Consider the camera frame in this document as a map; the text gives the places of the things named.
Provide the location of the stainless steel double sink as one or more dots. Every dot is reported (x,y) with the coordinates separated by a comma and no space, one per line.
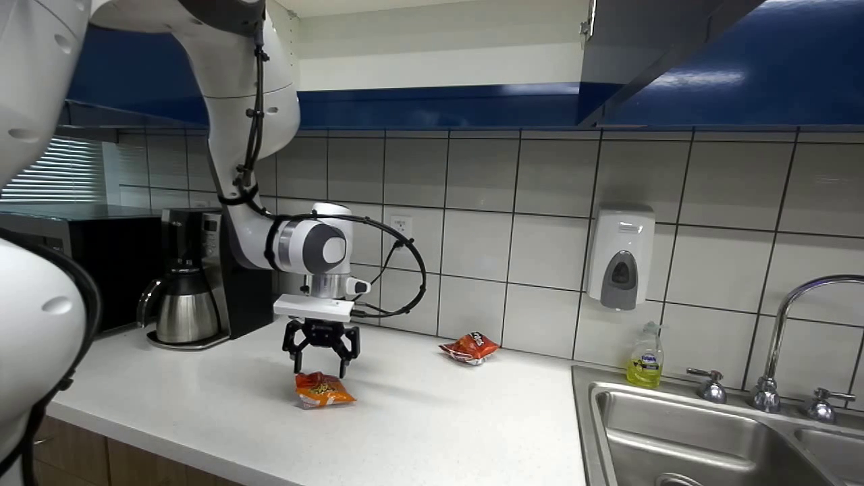
(685,441)

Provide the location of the steel black coffee maker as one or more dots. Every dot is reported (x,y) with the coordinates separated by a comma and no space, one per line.
(247,293)

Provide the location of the orange snack packet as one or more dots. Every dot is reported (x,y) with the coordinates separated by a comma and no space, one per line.
(324,392)
(470,349)

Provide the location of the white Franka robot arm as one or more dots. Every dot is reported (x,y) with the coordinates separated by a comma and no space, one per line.
(245,81)

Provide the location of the blue open cabinet door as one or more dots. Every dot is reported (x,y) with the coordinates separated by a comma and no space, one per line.
(656,45)

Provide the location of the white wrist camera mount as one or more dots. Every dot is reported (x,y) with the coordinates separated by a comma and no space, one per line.
(315,308)

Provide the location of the white window blinds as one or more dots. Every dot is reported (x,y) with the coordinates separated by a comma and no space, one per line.
(54,175)

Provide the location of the steel coffee carafe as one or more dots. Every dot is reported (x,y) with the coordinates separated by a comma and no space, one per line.
(185,312)

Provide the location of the wooden base cabinet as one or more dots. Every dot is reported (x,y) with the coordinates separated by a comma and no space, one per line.
(118,461)

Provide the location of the black steel microwave oven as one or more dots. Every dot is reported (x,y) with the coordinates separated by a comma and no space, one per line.
(110,270)

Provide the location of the yellow dish soap bottle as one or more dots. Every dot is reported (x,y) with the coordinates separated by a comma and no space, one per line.
(643,366)

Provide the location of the white wall outlet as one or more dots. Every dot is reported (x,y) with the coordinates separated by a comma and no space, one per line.
(403,229)

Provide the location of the chrome gooseneck faucet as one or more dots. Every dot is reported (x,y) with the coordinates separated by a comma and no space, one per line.
(781,315)

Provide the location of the metal cabinet hinge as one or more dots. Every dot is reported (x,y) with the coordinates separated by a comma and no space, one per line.
(592,17)

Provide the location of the blue closed wall cabinet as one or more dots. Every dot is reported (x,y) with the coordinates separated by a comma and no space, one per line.
(774,81)

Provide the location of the white wall soap dispenser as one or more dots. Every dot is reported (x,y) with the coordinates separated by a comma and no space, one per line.
(621,258)

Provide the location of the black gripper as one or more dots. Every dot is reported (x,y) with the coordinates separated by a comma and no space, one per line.
(323,331)

